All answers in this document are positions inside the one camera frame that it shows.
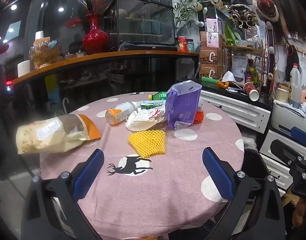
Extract red paper cup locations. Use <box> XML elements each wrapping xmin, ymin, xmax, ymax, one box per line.
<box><xmin>243</xmin><ymin>82</ymin><xmax>260</xmax><ymax>102</ymax></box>

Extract crumpled white plastic bag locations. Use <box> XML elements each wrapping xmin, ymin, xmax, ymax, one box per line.
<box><xmin>125</xmin><ymin>106</ymin><xmax>167</xmax><ymax>132</ymax></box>

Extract pink polka-dot tablecloth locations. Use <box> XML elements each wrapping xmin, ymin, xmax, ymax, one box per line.
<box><xmin>39</xmin><ymin>92</ymin><xmax>245</xmax><ymax>240</ymax></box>

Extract yellow and orange paper bag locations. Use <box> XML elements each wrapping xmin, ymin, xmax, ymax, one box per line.
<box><xmin>16</xmin><ymin>114</ymin><xmax>102</xmax><ymax>155</ymax></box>

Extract person's right hand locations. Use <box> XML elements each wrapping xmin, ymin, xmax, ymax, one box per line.
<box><xmin>292</xmin><ymin>197</ymin><xmax>306</xmax><ymax>227</ymax></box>

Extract purple plastic bag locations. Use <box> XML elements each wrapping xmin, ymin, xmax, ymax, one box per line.
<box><xmin>165</xmin><ymin>80</ymin><xmax>203</xmax><ymax>130</ymax></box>

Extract golden lotus bowl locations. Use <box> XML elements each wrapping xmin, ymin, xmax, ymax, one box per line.
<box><xmin>29</xmin><ymin>37</ymin><xmax>62</xmax><ymax>69</ymax></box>

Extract white face mask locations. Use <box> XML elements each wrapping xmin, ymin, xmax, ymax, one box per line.
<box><xmin>222</xmin><ymin>71</ymin><xmax>236</xmax><ymax>83</ymax></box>

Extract green plastic bottle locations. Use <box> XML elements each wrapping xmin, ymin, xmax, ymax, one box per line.
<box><xmin>148</xmin><ymin>91</ymin><xmax>168</xmax><ymax>101</ymax></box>

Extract red berry branches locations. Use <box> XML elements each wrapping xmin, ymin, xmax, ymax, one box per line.
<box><xmin>77</xmin><ymin>0</ymin><xmax>111</xmax><ymax>15</ymax></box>

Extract white and orange plastic bottle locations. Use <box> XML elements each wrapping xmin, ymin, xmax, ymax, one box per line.
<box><xmin>105</xmin><ymin>101</ymin><xmax>138</xmax><ymax>126</ymax></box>

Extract cream mug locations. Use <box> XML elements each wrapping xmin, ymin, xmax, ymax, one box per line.
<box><xmin>275</xmin><ymin>87</ymin><xmax>290</xmax><ymax>103</ymax></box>

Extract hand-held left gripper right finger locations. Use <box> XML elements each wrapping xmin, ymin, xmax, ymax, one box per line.
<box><xmin>202</xmin><ymin>147</ymin><xmax>286</xmax><ymax>240</ymax></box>

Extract glass display case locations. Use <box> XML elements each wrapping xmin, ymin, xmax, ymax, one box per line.
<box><xmin>103</xmin><ymin>0</ymin><xmax>177</xmax><ymax>52</ymax></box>

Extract carved wall ornament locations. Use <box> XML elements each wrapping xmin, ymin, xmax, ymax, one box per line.
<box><xmin>228</xmin><ymin>4</ymin><xmax>257</xmax><ymax>29</ymax></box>

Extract black hanging jacket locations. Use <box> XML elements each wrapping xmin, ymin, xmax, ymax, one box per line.
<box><xmin>285</xmin><ymin>45</ymin><xmax>299</xmax><ymax>80</ymax></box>

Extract white drawer cabinet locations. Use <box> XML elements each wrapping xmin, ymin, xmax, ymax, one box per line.
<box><xmin>200</xmin><ymin>90</ymin><xmax>271</xmax><ymax>133</ymax></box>

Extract curved wooden counter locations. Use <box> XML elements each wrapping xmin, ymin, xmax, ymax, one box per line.
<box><xmin>12</xmin><ymin>50</ymin><xmax>199</xmax><ymax>85</ymax></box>

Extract green and white carton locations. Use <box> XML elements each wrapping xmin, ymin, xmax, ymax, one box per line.
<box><xmin>140</xmin><ymin>100</ymin><xmax>166</xmax><ymax>110</ymax></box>

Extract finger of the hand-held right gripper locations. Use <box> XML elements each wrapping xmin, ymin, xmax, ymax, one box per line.
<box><xmin>272</xmin><ymin>139</ymin><xmax>304</xmax><ymax>166</ymax></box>
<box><xmin>290</xmin><ymin>126</ymin><xmax>306</xmax><ymax>146</ymax></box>

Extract green leafy plant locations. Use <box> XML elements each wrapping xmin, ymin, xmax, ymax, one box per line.
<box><xmin>171</xmin><ymin>0</ymin><xmax>208</xmax><ymax>28</ymax></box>

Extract clear plastic oil bottle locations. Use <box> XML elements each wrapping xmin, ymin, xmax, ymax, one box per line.
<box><xmin>289</xmin><ymin>63</ymin><xmax>302</xmax><ymax>109</ymax></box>

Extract black countertop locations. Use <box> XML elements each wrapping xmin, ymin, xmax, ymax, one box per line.
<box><xmin>200</xmin><ymin>80</ymin><xmax>272</xmax><ymax>108</ymax></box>

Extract orange foam net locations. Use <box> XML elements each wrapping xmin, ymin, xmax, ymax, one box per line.
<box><xmin>193</xmin><ymin>105</ymin><xmax>204</xmax><ymax>124</ymax></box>

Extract pink printed card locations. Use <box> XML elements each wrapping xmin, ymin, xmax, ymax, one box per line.
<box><xmin>206</xmin><ymin>18</ymin><xmax>219</xmax><ymax>32</ymax></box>

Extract red ceramic vase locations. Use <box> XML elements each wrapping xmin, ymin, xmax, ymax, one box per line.
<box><xmin>82</xmin><ymin>13</ymin><xmax>110</xmax><ymax>55</ymax></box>

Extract white paper roll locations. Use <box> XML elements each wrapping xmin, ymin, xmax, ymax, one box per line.
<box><xmin>17</xmin><ymin>60</ymin><xmax>31</xmax><ymax>78</ymax></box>

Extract red can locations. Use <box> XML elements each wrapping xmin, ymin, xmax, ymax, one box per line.
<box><xmin>177</xmin><ymin>36</ymin><xmax>188</xmax><ymax>53</ymax></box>

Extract round red wall ornament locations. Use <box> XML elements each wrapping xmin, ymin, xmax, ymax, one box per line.
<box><xmin>253</xmin><ymin>0</ymin><xmax>279</xmax><ymax>22</ymax></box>

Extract wooden shelf rack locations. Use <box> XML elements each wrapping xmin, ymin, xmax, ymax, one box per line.
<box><xmin>221</xmin><ymin>40</ymin><xmax>265</xmax><ymax>90</ymax></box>

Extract green roll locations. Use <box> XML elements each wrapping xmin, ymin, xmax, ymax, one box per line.
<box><xmin>201</xmin><ymin>76</ymin><xmax>219</xmax><ymax>85</ymax></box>

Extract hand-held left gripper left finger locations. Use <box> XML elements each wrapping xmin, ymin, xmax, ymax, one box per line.
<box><xmin>21</xmin><ymin>149</ymin><xmax>105</xmax><ymax>240</ymax></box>

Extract brown cardboard box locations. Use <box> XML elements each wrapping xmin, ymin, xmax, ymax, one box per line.
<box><xmin>200</xmin><ymin>31</ymin><xmax>221</xmax><ymax>48</ymax></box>
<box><xmin>200</xmin><ymin>47</ymin><xmax>220</xmax><ymax>64</ymax></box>
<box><xmin>200</xmin><ymin>64</ymin><xmax>218</xmax><ymax>79</ymax></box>

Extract yellow foam net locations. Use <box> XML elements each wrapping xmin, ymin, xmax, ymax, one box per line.
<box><xmin>128</xmin><ymin>129</ymin><xmax>166</xmax><ymax>159</ymax></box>

